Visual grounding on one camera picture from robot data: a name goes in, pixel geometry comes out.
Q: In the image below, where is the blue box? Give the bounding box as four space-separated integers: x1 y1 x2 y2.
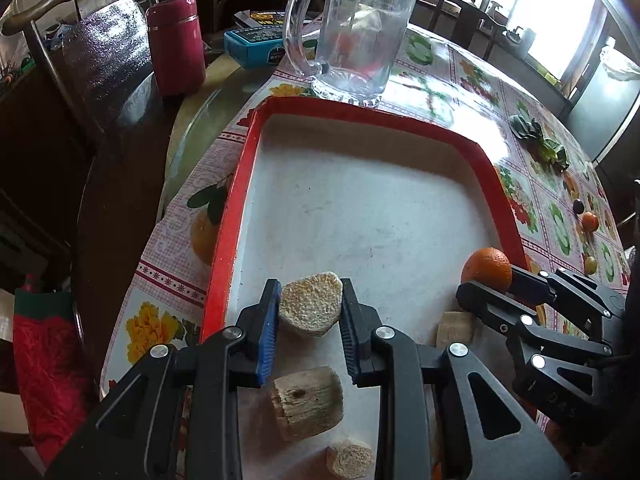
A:
223 27 291 67

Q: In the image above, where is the round back wooden chair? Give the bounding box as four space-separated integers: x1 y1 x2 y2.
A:
215 0 301 31

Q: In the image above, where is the dark wooden chair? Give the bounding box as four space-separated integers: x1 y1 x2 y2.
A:
432 0 508 61

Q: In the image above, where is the red thermos flask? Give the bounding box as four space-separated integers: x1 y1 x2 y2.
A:
146 0 207 98

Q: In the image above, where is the barred window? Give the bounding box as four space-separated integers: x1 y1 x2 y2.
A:
420 0 608 81

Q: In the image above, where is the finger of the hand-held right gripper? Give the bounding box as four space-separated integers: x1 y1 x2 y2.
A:
456 281 613 421
507 266 628 321

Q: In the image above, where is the beige cylindrical chunk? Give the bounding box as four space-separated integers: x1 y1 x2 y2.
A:
326 439 376 480
271 366 345 442
277 271 345 338

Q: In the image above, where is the brass rail glossy chair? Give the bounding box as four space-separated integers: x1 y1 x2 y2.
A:
0 0 173 131

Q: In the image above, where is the large orange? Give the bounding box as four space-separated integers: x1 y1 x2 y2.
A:
461 246 513 293

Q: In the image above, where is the white plastic bag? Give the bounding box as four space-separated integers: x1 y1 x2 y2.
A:
600 37 640 81

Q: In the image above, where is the leafy green vegetable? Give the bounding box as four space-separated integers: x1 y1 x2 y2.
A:
509 115 571 171

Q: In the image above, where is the clear glass mug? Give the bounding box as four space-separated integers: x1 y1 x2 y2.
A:
282 0 422 110

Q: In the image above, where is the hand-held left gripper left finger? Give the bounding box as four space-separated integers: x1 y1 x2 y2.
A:
42 278 283 480

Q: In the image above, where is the grey refrigerator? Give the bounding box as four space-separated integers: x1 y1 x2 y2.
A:
560 25 640 161

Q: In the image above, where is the red quilted cloth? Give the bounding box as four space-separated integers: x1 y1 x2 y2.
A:
12 285 101 466

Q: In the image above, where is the beige cube block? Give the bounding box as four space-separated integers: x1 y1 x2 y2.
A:
436 310 478 348

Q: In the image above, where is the red rimmed white tray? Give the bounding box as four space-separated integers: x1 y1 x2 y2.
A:
200 96 538 480

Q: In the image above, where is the yellow black packet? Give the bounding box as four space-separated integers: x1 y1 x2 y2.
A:
234 9 321 28

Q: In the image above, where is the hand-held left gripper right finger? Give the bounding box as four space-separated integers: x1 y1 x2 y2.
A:
339 277 573 480

